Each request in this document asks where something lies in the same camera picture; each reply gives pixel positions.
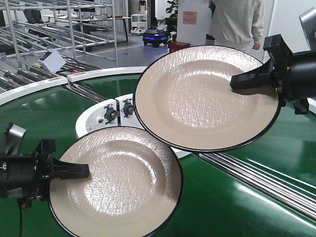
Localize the steel conveyor rollers right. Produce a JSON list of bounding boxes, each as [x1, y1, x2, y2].
[[197, 153, 316, 221]]

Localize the person in beige clothes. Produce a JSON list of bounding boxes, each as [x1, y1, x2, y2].
[[209, 0, 264, 52]]

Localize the metal roller rack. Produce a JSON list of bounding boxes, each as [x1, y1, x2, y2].
[[0, 0, 119, 93]]

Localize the steel conveyor rollers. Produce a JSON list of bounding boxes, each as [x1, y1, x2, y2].
[[65, 83, 107, 103], [197, 153, 316, 221]]

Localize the white outer conveyor rim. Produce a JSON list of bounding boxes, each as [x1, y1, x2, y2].
[[0, 66, 147, 106]]

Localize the steel conveyor rollers left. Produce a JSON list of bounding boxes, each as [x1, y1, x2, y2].
[[65, 83, 107, 103]]

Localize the green conveyor belt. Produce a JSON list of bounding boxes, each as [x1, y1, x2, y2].
[[0, 86, 316, 237]]

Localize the beige plate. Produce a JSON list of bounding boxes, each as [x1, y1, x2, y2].
[[49, 126, 183, 237], [133, 45, 280, 153]]

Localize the blue-lit mobile robot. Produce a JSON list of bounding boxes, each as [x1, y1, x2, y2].
[[143, 17, 168, 47]]

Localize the white control box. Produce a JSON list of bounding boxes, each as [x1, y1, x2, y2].
[[38, 49, 66, 73]]

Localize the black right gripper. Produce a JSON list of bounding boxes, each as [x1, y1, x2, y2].
[[230, 34, 316, 115]]

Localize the green potted plant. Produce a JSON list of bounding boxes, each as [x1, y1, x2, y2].
[[163, 0, 178, 43]]

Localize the red fire extinguisher box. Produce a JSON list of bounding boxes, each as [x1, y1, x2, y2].
[[168, 41, 191, 53]]

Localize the white inner conveyor ring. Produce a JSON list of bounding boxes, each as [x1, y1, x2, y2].
[[75, 93, 192, 159]]

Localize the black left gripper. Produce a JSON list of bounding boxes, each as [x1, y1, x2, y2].
[[0, 139, 90, 207]]

